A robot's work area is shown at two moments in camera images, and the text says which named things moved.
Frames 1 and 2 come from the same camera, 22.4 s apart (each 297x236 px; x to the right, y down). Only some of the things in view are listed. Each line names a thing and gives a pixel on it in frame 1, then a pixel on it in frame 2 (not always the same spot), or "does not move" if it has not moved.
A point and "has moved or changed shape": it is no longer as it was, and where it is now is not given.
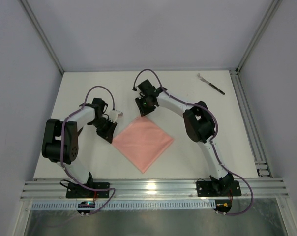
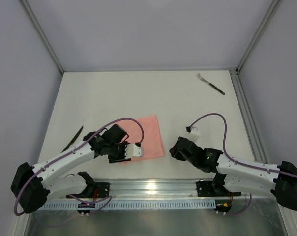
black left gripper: x=105 y=128 → x=119 y=154
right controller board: x=222 y=206 does not move
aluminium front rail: x=156 y=189 does not move
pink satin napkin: x=142 y=142 has moved or changed shape
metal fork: x=215 y=87 does not move
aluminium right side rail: x=262 y=166 does not move
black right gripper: x=144 y=105 → x=179 y=150
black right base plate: x=224 y=187 does not move
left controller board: x=86 y=204 does not move
